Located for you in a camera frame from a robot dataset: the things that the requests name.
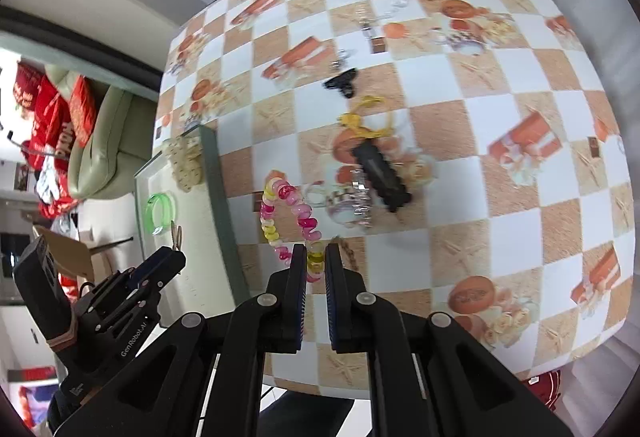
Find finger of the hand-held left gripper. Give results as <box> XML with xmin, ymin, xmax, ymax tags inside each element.
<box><xmin>125</xmin><ymin>246</ymin><xmax>187</xmax><ymax>291</ymax></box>

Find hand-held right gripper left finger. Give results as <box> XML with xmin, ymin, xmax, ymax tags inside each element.
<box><xmin>52</xmin><ymin>243</ymin><xmax>308</xmax><ymax>437</ymax></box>

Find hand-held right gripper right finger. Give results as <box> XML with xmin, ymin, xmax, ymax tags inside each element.
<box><xmin>324</xmin><ymin>243</ymin><xmax>576</xmax><ymax>437</ymax></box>

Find white tray with green rim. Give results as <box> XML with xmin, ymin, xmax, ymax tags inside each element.
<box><xmin>134</xmin><ymin>124</ymin><xmax>251</xmax><ymax>330</ymax></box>

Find pink yellow spiral hair tie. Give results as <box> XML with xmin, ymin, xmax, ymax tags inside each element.
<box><xmin>259</xmin><ymin>170</ymin><xmax>327</xmax><ymax>283</ymax></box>

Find silver rhinestone hair clip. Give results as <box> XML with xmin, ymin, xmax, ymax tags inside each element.
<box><xmin>350</xmin><ymin>167</ymin><xmax>376</xmax><ymax>229</ymax></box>

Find black scalloped snap hair clip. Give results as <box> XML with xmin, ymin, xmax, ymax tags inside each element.
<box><xmin>350</xmin><ymin>142</ymin><xmax>413</xmax><ymax>213</ymax></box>

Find yellow cord bracelet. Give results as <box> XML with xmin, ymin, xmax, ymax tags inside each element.
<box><xmin>337</xmin><ymin>94</ymin><xmax>396</xmax><ymax>140</ymax></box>

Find small black claw clip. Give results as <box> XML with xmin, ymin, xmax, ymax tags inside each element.
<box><xmin>322</xmin><ymin>67</ymin><xmax>360</xmax><ymax>99</ymax></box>

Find green bangle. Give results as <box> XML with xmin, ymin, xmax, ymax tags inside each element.
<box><xmin>145</xmin><ymin>192</ymin><xmax>177</xmax><ymax>238</ymax></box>

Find wooden chair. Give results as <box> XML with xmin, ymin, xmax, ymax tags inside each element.
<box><xmin>32</xmin><ymin>224</ymin><xmax>133</xmax><ymax>283</ymax></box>

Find cream hair claw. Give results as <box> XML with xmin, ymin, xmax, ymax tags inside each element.
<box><xmin>161</xmin><ymin>137</ymin><xmax>203</xmax><ymax>193</ymax></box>

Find person's dark pants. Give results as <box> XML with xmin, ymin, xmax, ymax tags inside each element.
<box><xmin>260</xmin><ymin>389</ymin><xmax>353</xmax><ymax>437</ymax></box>

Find red cloth pile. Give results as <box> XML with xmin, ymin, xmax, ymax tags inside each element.
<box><xmin>35</xmin><ymin>157</ymin><xmax>81</xmax><ymax>218</ymax></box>

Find pale green sofa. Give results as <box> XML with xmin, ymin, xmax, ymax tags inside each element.
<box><xmin>67</xmin><ymin>67</ymin><xmax>133</xmax><ymax>200</ymax></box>

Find red cushion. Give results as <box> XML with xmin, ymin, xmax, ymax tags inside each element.
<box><xmin>14</xmin><ymin>62</ymin><xmax>48</xmax><ymax>108</ymax></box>
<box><xmin>27</xmin><ymin>92</ymin><xmax>73</xmax><ymax>168</ymax></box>
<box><xmin>70</xmin><ymin>74</ymin><xmax>98</xmax><ymax>148</ymax></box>

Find checkered printed tablecloth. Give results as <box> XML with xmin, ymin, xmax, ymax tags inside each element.
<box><xmin>152</xmin><ymin>0</ymin><xmax>636</xmax><ymax>400</ymax></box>

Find gold chain bracelet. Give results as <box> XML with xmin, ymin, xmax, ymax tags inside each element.
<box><xmin>336</xmin><ymin>237</ymin><xmax>360</xmax><ymax>274</ymax></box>

